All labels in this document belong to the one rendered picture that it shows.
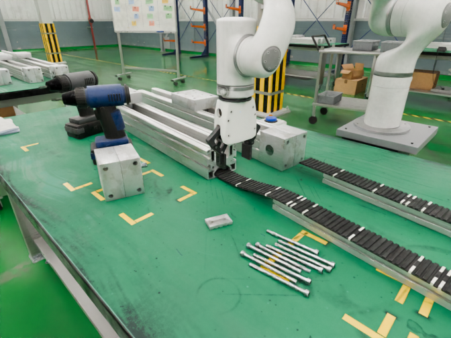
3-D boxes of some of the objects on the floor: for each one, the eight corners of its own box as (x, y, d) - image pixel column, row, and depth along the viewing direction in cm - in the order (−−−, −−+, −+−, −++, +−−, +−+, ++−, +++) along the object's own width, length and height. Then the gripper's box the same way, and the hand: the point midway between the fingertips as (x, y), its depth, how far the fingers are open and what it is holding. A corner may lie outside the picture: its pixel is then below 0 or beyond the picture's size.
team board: (115, 81, 647) (98, -26, 561) (130, 77, 688) (117, -24, 602) (174, 86, 593) (166, -32, 507) (187, 82, 634) (182, -28, 548)
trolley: (395, 124, 376) (418, 35, 332) (390, 137, 334) (416, 37, 290) (313, 112, 425) (324, 33, 381) (301, 122, 383) (310, 35, 339)
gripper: (251, 85, 76) (248, 149, 84) (194, 94, 66) (197, 167, 74) (273, 90, 71) (268, 158, 79) (215, 101, 61) (216, 178, 69)
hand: (234, 158), depth 76 cm, fingers open, 8 cm apart
